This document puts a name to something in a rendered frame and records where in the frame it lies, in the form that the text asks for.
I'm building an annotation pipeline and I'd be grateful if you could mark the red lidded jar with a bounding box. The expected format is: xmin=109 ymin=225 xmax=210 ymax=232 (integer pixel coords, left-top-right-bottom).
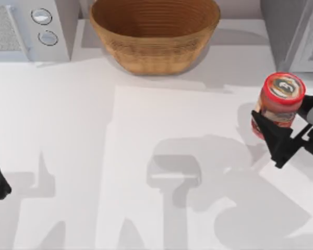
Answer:
xmin=250 ymin=72 xmax=307 ymax=141

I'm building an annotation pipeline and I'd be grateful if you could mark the brown woven basket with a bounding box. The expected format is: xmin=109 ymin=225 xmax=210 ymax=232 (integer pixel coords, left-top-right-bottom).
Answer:
xmin=90 ymin=0 xmax=221 ymax=76

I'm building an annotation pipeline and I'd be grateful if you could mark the pale microwave oven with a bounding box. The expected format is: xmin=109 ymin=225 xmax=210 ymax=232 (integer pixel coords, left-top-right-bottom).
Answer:
xmin=0 ymin=0 xmax=81 ymax=64

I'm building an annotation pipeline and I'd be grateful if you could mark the small round microwave knob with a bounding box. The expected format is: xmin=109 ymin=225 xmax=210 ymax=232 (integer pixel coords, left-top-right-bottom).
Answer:
xmin=38 ymin=30 xmax=59 ymax=46

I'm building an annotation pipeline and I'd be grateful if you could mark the large round microwave knob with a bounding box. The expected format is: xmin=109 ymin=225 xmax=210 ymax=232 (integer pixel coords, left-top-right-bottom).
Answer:
xmin=31 ymin=8 xmax=53 ymax=26

